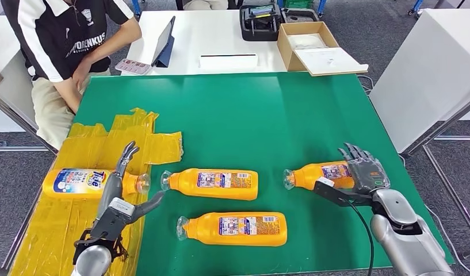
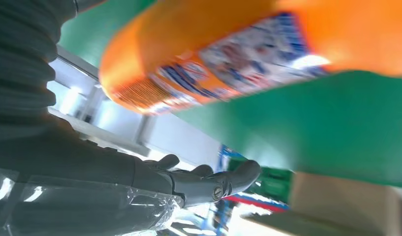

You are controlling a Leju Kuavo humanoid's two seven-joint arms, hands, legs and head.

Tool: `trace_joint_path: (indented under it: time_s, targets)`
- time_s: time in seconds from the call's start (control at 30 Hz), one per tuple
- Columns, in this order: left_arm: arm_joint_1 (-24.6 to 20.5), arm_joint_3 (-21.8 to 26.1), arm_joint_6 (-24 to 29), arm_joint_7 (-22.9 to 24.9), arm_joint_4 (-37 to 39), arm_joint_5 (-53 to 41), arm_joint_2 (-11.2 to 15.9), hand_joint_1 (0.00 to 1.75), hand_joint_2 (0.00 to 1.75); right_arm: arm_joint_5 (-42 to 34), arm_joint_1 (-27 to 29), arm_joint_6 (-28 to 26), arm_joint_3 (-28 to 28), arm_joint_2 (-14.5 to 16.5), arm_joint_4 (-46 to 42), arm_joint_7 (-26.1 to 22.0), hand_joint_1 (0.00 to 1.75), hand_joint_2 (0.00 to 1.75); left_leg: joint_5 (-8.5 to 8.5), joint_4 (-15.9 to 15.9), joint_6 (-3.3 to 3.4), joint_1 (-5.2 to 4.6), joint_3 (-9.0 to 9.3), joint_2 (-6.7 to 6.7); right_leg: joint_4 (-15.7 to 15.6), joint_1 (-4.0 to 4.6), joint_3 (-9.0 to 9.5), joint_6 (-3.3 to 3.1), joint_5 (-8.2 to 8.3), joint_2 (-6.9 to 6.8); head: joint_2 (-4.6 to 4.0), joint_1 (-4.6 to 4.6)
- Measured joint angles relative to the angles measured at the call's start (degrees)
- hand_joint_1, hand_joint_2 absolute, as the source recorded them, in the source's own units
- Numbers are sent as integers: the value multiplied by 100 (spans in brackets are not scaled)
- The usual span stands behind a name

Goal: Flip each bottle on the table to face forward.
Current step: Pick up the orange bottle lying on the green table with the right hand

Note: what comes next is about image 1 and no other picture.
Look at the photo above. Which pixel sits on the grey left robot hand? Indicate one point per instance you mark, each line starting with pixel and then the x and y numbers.
pixel 111 186

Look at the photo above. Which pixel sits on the person's left hand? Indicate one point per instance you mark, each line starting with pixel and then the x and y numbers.
pixel 82 74

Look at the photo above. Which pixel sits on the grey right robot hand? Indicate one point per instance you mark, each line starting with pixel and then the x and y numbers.
pixel 368 175

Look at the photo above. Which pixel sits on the orange detergent bottle clear cap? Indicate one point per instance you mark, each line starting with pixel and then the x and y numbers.
pixel 189 186
pixel 307 177
pixel 74 183
pixel 204 230

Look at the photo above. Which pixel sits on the person's left forearm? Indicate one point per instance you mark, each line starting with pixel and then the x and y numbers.
pixel 116 43

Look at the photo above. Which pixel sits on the person's right forearm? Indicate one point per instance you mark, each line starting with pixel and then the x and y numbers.
pixel 67 95

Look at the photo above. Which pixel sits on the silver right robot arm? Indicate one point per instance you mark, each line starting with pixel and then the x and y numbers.
pixel 402 236

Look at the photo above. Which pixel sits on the clear plastic wrap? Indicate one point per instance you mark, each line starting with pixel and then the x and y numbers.
pixel 368 177

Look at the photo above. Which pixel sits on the person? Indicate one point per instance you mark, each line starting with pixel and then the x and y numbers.
pixel 55 38
pixel 206 4

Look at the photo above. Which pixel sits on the smartphone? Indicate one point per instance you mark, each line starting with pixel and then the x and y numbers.
pixel 133 66

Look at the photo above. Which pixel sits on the grey side table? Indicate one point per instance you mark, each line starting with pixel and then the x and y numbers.
pixel 13 95

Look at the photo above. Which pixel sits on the yellow taped plastic sheet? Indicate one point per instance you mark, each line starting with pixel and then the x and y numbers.
pixel 40 228

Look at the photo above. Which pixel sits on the tablet in dark case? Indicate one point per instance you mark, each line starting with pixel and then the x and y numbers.
pixel 162 42

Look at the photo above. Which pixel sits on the white side table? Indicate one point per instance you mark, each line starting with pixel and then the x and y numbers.
pixel 421 76

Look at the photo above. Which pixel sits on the green table mat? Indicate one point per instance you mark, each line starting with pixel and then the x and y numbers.
pixel 257 125

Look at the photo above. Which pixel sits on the white bag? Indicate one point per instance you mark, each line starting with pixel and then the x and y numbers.
pixel 308 41

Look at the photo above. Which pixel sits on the white flat box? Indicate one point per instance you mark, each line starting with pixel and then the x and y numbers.
pixel 229 62

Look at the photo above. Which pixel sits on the open cardboard box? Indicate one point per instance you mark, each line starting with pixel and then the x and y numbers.
pixel 285 52

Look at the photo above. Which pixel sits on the grey moulded tray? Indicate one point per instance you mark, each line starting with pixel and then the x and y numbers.
pixel 298 16

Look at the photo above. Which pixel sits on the black tool case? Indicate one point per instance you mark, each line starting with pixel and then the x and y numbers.
pixel 259 33

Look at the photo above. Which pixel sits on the green plastic crate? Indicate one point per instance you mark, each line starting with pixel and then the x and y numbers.
pixel 297 3

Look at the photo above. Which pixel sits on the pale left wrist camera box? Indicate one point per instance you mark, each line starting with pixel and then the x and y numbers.
pixel 112 223

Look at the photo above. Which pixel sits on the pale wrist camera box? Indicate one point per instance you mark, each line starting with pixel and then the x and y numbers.
pixel 112 223
pixel 330 192

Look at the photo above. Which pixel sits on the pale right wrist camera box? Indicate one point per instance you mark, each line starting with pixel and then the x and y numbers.
pixel 330 192

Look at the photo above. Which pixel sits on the blue metal frame leg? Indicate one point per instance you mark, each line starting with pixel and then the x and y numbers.
pixel 136 7
pixel 321 5
pixel 414 5

